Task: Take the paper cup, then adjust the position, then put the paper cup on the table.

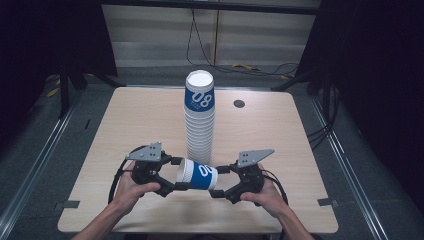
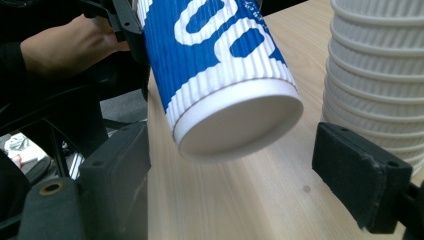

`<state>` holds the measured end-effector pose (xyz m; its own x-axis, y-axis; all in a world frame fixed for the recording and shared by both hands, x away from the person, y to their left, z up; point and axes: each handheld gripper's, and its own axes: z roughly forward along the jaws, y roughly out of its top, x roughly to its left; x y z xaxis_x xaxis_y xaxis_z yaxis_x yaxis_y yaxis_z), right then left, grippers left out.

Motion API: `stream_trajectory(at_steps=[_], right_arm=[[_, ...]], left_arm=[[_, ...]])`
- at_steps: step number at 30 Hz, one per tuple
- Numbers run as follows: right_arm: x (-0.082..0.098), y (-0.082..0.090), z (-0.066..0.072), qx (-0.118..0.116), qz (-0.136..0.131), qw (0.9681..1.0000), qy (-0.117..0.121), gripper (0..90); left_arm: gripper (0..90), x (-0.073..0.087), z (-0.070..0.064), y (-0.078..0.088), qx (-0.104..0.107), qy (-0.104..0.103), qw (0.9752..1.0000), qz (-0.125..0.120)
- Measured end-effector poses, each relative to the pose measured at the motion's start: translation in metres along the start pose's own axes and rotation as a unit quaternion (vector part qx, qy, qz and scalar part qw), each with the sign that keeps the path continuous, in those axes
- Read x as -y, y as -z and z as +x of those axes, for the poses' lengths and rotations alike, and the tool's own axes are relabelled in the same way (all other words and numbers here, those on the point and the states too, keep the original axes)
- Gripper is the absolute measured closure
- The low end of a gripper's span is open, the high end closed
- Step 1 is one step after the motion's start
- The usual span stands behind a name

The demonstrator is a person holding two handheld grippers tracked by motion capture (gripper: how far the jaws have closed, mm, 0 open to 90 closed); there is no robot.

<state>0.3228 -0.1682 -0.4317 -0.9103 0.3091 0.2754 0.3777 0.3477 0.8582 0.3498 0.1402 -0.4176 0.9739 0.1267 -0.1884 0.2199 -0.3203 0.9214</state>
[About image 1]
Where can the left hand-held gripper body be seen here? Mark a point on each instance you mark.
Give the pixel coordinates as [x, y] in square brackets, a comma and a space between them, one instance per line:
[148, 166]

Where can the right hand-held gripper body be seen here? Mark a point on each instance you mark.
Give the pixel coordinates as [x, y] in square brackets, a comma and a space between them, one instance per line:
[251, 176]

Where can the blue and white paper cup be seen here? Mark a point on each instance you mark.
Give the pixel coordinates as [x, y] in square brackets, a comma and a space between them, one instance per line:
[198, 175]

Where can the stack of paper cups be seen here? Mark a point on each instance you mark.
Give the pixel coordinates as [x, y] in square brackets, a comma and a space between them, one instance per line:
[199, 133]

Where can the person's right hand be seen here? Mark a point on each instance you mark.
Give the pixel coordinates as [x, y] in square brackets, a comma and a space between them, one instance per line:
[270, 198]

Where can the person's left hand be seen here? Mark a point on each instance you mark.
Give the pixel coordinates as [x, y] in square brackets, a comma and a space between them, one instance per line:
[128, 193]

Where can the round dark table grommet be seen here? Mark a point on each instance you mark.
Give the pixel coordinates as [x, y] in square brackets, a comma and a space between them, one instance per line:
[239, 103]

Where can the grey tape strip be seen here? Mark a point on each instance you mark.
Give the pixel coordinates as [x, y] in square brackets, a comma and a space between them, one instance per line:
[327, 201]
[70, 204]

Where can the yellow floor tape piece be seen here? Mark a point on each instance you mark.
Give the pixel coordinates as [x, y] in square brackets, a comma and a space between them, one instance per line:
[246, 66]
[53, 91]

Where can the black stand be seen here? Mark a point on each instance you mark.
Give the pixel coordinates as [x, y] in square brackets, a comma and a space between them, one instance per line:
[64, 90]
[293, 80]

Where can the black overhead bar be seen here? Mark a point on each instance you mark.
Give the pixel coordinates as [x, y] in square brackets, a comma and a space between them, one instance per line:
[213, 6]

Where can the black curtain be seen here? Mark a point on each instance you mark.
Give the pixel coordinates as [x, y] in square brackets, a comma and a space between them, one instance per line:
[50, 36]
[376, 66]

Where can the metal floor rail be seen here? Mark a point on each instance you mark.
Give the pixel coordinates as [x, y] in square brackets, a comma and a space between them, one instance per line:
[33, 170]
[346, 166]

